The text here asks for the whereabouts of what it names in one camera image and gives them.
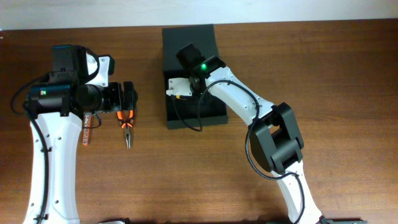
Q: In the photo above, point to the black open cardboard box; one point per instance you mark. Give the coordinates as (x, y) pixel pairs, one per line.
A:
(183, 113)

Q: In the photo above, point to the orange black long-nose pliers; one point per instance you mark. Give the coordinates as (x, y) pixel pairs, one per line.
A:
(126, 125)

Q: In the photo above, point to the yellow black stubby screwdriver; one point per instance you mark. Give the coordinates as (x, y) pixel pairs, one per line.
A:
(181, 97)

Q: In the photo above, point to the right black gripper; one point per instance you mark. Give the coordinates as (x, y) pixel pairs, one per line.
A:
(195, 94)

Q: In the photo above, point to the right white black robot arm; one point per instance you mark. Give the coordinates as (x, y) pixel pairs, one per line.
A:
(273, 143)

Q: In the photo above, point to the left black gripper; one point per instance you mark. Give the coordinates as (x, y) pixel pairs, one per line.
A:
(120, 102)

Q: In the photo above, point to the orange socket bit rail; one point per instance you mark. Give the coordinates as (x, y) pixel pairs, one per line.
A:
(86, 130)

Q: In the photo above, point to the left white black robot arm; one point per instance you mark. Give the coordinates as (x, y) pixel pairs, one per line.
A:
(56, 105)

